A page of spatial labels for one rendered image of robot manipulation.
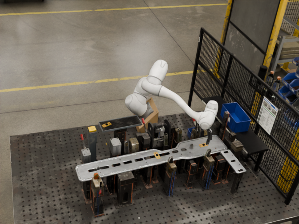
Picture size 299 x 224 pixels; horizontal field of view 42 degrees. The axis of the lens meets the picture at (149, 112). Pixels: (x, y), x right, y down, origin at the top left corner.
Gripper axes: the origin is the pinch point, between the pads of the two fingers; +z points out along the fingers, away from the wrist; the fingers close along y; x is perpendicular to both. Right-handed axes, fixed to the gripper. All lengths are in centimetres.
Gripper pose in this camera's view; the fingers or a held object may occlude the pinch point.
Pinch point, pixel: (204, 138)
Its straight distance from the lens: 356.7
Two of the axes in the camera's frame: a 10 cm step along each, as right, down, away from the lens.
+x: 9.2, -1.7, 3.5
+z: -0.9, 7.9, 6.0
